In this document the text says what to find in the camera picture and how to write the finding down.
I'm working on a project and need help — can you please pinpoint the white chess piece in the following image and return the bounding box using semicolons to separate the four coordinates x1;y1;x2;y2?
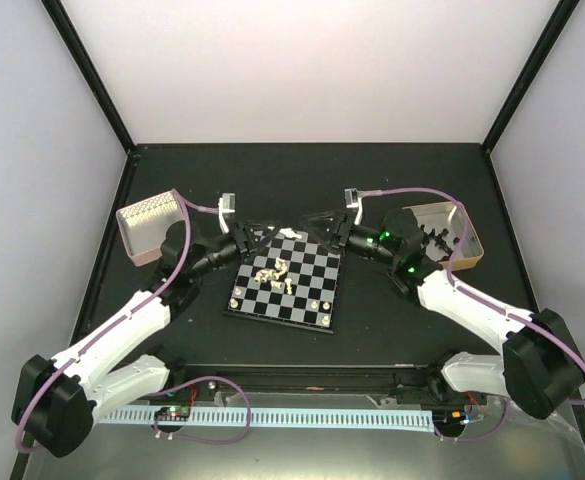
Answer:
279;228;302;239

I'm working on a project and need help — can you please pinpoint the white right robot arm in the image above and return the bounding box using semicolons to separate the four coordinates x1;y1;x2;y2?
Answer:
304;209;585;419

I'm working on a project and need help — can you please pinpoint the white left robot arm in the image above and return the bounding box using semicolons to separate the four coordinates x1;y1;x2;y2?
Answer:
11;200;341;457

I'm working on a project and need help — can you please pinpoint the pile of white chess pieces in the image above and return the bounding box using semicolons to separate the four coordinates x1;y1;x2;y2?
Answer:
254;258;292;295

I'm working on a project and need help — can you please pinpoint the pile of black chess pieces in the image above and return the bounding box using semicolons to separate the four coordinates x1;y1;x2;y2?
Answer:
420;224;461;262

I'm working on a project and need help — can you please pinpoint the black and white chessboard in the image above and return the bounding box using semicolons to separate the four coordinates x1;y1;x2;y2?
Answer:
225;228;342;333

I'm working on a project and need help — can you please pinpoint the gold metal tin tray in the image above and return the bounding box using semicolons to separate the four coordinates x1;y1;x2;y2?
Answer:
407;201;484;271

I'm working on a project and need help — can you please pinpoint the pink metal tin box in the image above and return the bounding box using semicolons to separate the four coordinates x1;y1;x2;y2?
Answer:
115;191;184;267

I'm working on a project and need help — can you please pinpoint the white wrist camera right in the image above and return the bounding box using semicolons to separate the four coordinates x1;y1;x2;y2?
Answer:
344;188;363;225

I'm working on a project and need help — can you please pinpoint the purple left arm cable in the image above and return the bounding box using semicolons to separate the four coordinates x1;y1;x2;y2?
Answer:
15;188;251;454

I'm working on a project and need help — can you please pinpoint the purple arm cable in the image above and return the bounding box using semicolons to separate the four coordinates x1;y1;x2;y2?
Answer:
356;187;585;446
15;188;251;454

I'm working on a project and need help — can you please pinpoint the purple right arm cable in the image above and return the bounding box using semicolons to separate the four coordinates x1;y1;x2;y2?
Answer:
356;187;585;446

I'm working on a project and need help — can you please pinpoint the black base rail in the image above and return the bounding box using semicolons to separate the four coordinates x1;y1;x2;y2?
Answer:
161;363;513;401

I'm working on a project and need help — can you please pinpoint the light blue slotted cable duct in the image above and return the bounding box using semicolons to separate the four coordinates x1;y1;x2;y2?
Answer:
100;405;434;433

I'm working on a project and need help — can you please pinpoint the black frame post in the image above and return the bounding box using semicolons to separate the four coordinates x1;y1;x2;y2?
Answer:
481;0;580;154
41;0;135;153

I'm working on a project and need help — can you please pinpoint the black frame post right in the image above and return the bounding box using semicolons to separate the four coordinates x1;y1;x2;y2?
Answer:
481;0;580;154

